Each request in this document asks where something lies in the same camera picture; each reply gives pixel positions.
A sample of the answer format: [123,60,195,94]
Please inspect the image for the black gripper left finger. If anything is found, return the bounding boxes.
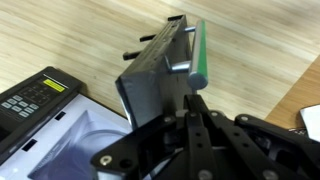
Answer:
[90,94,214,180]

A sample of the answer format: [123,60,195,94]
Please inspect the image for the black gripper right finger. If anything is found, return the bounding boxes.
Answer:
[199,94,320,180]

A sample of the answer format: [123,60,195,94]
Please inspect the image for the black microwave door with handle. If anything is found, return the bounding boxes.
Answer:
[114,13,210,130]

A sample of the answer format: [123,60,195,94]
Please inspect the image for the microwave body with keypad panel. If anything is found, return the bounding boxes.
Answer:
[0,65,135,180]

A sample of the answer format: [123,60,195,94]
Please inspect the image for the white sheet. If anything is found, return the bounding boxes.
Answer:
[299,104,320,143]

